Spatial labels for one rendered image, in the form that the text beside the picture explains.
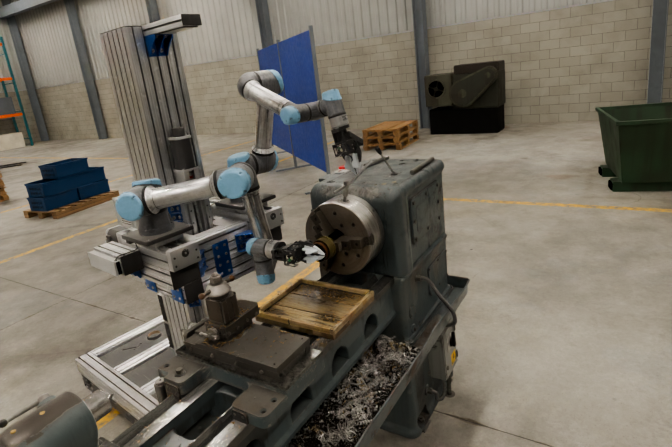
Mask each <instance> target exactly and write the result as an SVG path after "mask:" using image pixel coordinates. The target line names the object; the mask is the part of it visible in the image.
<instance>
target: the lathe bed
mask: <svg viewBox="0 0 672 447"><path fill-rule="evenodd" d="M375 274H376V273H375ZM375 274H374V275H373V276H372V277H371V278H370V279H369V280H368V281H366V282H365V283H364V284H362V285H359V284H353V283H352V280H351V274H350V275H342V274H337V273H334V272H332V271H329V272H328V273H327V274H325V275H324V276H323V277H321V278H320V279H319V280H318V281H322V282H327V283H331V284H337V285H344V286H349V287H355V288H362V289H367V290H370V291H372V290H373V291H374V301H373V302H372V303H371V304H370V305H369V306H368V307H367V308H366V309H365V310H364V311H362V313H361V314H360V315H359V316H358V317H357V318H356V319H355V320H354V321H353V322H352V323H351V324H350V325H349V326H348V327H347V328H346V329H345V330H344V331H343V332H342V333H341V334H340V336H339V337H338V338H337V339H336V340H330V339H326V338H323V339H324V340H323V339H322V337H318V336H314V335H310V334H307V333H303V332H299V331H295V330H291V329H287V328H283V327H279V326H276V328H277V329H278V328H279V329H278V330H285V331H287V332H290V333H294V334H298V335H301V336H303V335H306V337H309V338H310V343H309V344H310V347H311V348H313V349H317V350H321V351H322V352H323V354H322V355H323V360H324V366H325V368H324V370H323V371H322V372H321V373H320V374H319V375H318V376H317V377H316V378H315V379H314V381H313V382H312V383H311V384H310V385H309V386H308V387H307V388H306V389H305V390H304V391H303V392H302V393H301V395H300V396H299V397H298V398H297V399H296V400H295V401H294V402H293V403H292V404H291V405H290V406H289V407H288V409H287V410H286V411H285V412H284V413H283V414H282V415H281V416H280V417H279V418H278V419H277V420H276V422H275V423H274V424H273V425H272V426H270V427H269V428H266V429H261V428H258V427H256V426H253V425H251V424H248V425H246V424H244V423H242V422H239V421H237V420H234V419H233V416H232V412H231V411H232V410H233V406H232V403H233V402H234V401H235V400H236V399H237V398H238V397H239V396H240V395H241V394H242V393H243V392H244V390H242V389H239V388H236V387H234V386H231V385H228V384H225V383H223V382H220V381H217V380H214V379H206V380H205V381H203V382H202V383H201V384H200V385H198V386H197V387H196V388H195V389H193V390H192V391H191V392H190V393H188V394H187V395H186V396H185V397H184V398H182V399H181V401H179V404H178V401H177V400H176V398H175V397H174V395H173V394H171V395H170V396H169V397H168V398H166V399H165V400H164V401H162V402H161V403H160V404H158V405H157V406H156V407H155V408H153V409H152V410H151V411H149V412H148V413H147V414H146V415H144V416H143V417H142V418H140V419H139V420H138V421H137V422H135V423H134V424H133V425H131V426H130V427H129V428H128V429H126V430H125V431H124V432H122V433H121V434H120V435H119V436H117V437H116V438H115V439H113V440H112V441H111V442H113V443H114V444H116V445H118V446H120V447H178V445H180V444H181V446H180V447H285V446H286V445H287V444H288V443H289V442H290V441H291V439H292V438H293V437H294V436H295V435H296V433H297V432H298V431H299V430H300V429H301V428H302V426H303V425H304V424H305V423H306V422H307V420H308V419H309V418H310V417H311V416H312V415H313V413H314V412H315V411H316V410H317V409H318V407H319V406H320V405H321V404H322V403H323V402H324V400H325V399H326V398H327V397H328V396H329V395H330V393H331V392H332V391H333V390H334V389H335V387H336V386H337V385H338V384H339V383H340V382H341V380H342V379H343V378H344V377H345V376H346V374H347V373H348V372H349V371H350V370H351V369H352V367H353V366H354V365H355V364H356V363H357V361H358V360H359V359H360V358H361V357H362V356H363V354H364V353H365V352H366V351H367V350H368V348H369V347H370V346H371V345H372V344H373V343H374V341H375V340H376V339H377V338H378V337H379V336H380V334H381V333H382V332H383V331H384V330H385V328H386V327H387V326H388V325H389V324H390V323H391V321H392V320H393V319H394V318H395V317H396V315H397V313H396V311H395V310H394V306H393V298H392V290H391V286H392V285H393V284H394V277H395V276H389V275H384V276H383V277H382V278H381V279H380V280H378V279H377V277H376V275H375ZM261 325H263V326H267V327H270V328H273V326H274V329H276V328H275V325H273V326H272V325H271V324H267V323H262V324H261ZM271 326H272V327H271ZM307 335H308V336H307ZM318 339H319V340H318ZM321 339H322V340H323V342H322V340H321ZM320 340H321V341H320ZM325 340H326V341H325ZM316 341H317V342H318V344H317V342H316ZM314 342H315V343H314ZM326 342H327V343H326ZM322 343H323V344H324V345H323V344H322ZM318 347H319V348H318ZM182 402H183V404H182ZM184 402H185V403H184ZM189 404H190V405H189ZM178 405H179V406H178ZM180 405H182V406H180ZM188 405H189V406H188ZM187 406H188V407H187ZM167 412H168V413H167ZM168 414H169V415H168ZM172 417H173V418H172ZM218 417H220V418H218ZM162 418H163V419H162ZM216 420H217V421H216ZM160 421H161V422H160ZM212 421H213V422H212ZM234 421H235V426H234V425H232V424H233V423H231V422H234ZM214 422H215V423H214ZM211 423H213V424H211ZM238 424H239V425H238ZM149 425H150V426H149ZM237 425H238V426H237ZM200 426H201V427H202V428H200V429H199V430H198V427H200ZM208 426H209V427H208ZM233 426H234V427H233ZM207 427H208V428H207ZM230 427H231V428H230ZM239 427H241V428H239ZM144 428H145V429H144ZM205 428H207V429H206V430H204V431H203V432H201V433H198V432H200V431H202V430H203V429H205ZM229 428H230V430H228V429H229ZM232 428H234V429H232ZM143 429H144V430H143ZM150 429H151V430H150ZM156 430H157V431H156ZM146 431H148V432H146ZM230 431H231V432H230ZM174 432H175V433H174ZM237 432H238V433H237ZM144 433H145V436H144V438H143V435H144ZM226 433H227V434H226ZM233 433H234V434H233ZM141 434H142V435H141ZM177 435H178V436H177ZM146 437H147V438H146ZM169 437H170V439H169ZM214 437H215V438H214ZM178 439H179V440H178ZM136 440H137V441H136ZM139 440H140V441H139ZM138 441H139V442H138ZM211 441H212V442H211ZM215 441H216V442H215ZM129 443H130V444H129ZM166 443H167V444H166ZM188 443H189V444H188ZM190 443H192V444H191V445H190ZM208 443H209V444H208ZM214 443H216V444H214ZM212 444H214V445H212ZM218 445H219V446H218Z"/></svg>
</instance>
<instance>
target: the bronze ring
mask: <svg viewBox="0 0 672 447"><path fill-rule="evenodd" d="M313 244H314V245H315V246H317V247H318V248H319V249H320V250H322V251H323V252H324V253H325V257H324V258H322V259H321V260H318V261H317V262H322V261H324V260H327V259H328V258H331V257H333V256H334V255H335V253H336V247H335V244H334V240H333V239H332V238H330V237H327V236H321V237H319V238H318V239H317V240H316V241H315V242H314V243H313Z"/></svg>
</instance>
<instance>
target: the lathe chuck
mask: <svg viewBox="0 0 672 447"><path fill-rule="evenodd" d="M341 200H343V196H341V197H334V198H332V199H330V200H328V201H326V202H324V203H322V204H321V205H319V206H318V207H319V208H320V209H321V211H322V212H323V214H324V215H325V217H326V218H327V219H328V221H329V222H330V224H331V225H332V227H333V228H334V229H336V230H335V232H333V233H332V234H331V235H329V236H328V237H330V238H332V239H333V240H334V241H335V240H337V239H338V238H339V237H341V236H340V234H339V231H338V230H340V231H341V232H342V233H343V234H344V235H345V236H366V237H369V236H371V235H370V234H372V241H373V243H372V245H370V246H368V245H366V246H365V247H364V248H362V249H351V250H349V251H345V250H342V251H341V252H337V253H336V256H335V258H334V261H333V264H332V267H331V270H330V271H332V272H334V273H337V274H342V275H350V274H354V273H357V272H359V271H360V270H362V269H363V268H364V267H365V266H366V265H367V264H369V263H370V262H371V261H372V260H373V259H374V258H375V257H376V255H377V253H378V251H379V249H380V244H381V234H380V229H379V226H378V223H377V221H376V219H375V217H374V216H373V214H372V213H371V211H370V210H369V209H368V208H367V207H366V206H365V205H363V204H362V203H361V202H359V201H357V200H355V199H353V198H349V197H347V200H348V201H349V202H347V203H345V202H341ZM318 207H317V208H318ZM317 208H316V209H317ZM316 209H314V210H316ZM314 210H312V211H311V213H310V214H309V216H308V218H307V221H306V227H305V233H306V240H308V239H310V240H311V241H312V242H313V243H314V242H315V241H316V240H317V239H316V238H315V235H317V233H316V232H315V230H314V229H313V228H314V227H315V224H314V223H313V221H312V220H311V219H310V217H311V216H312V215H313V214H315V213H314Z"/></svg>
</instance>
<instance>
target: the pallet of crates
mask: <svg viewBox="0 0 672 447"><path fill-rule="evenodd" d="M87 159H88V158H69V159H65V160H61V161H57V162H53V163H48V164H44V165H40V166H38V168H40V171H41V175H42V178H43V179H41V180H38V181H34V182H30V183H26V184H24V186H26V189H27V192H28V196H29V197H28V198H26V199H27V200H28V202H29V205H30V209H27V210H24V211H23V213H24V216H25V218H31V217H34V216H37V215H38V217H39V219H44V218H47V217H50V216H53V219H60V218H63V217H66V216H68V215H71V214H74V213H77V212H80V211H82V210H85V209H88V208H91V207H93V206H96V205H99V204H102V203H105V202H107V201H110V200H112V198H114V197H118V196H120V195H119V191H118V190H110V188H109V184H108V179H106V177H105V173H104V169H103V168H104V166H100V167H89V166H88V162H87Z"/></svg>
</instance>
